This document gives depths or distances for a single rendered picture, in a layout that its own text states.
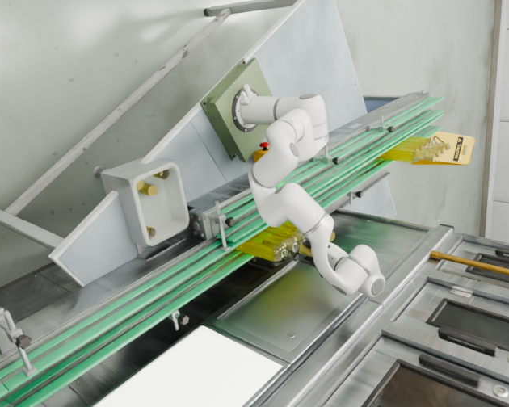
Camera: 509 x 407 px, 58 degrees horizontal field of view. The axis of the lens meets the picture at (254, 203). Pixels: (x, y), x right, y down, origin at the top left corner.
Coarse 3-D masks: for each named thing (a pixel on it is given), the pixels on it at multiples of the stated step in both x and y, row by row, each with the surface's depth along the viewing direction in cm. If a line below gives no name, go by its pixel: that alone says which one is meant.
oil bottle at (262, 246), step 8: (248, 240) 154; (256, 240) 153; (264, 240) 153; (272, 240) 152; (240, 248) 158; (248, 248) 156; (256, 248) 153; (264, 248) 150; (272, 248) 148; (280, 248) 148; (264, 256) 151; (272, 256) 149; (280, 256) 148
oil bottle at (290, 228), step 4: (284, 224) 161; (288, 224) 161; (292, 224) 161; (268, 228) 163; (272, 228) 161; (276, 228) 160; (280, 228) 159; (284, 228) 159; (288, 228) 159; (292, 228) 158; (296, 228) 158; (284, 232) 158; (288, 232) 157; (292, 232) 156; (296, 232) 155; (300, 232) 155; (296, 236) 155; (300, 236) 155; (300, 240) 155
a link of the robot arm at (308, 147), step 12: (300, 108) 139; (276, 120) 132; (288, 120) 131; (300, 120) 133; (300, 132) 133; (312, 132) 138; (300, 144) 137; (312, 144) 139; (324, 144) 146; (300, 156) 139; (312, 156) 140
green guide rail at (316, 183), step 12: (420, 120) 250; (396, 132) 235; (408, 132) 233; (372, 144) 222; (384, 144) 220; (360, 156) 209; (336, 168) 198; (348, 168) 196; (312, 180) 188; (324, 180) 187; (312, 192) 178; (252, 216) 163; (240, 228) 157; (252, 228) 155; (228, 240) 150
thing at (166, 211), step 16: (144, 176) 134; (176, 176) 144; (160, 192) 148; (176, 192) 147; (144, 208) 144; (160, 208) 149; (176, 208) 150; (144, 224) 136; (160, 224) 150; (176, 224) 150; (160, 240) 142
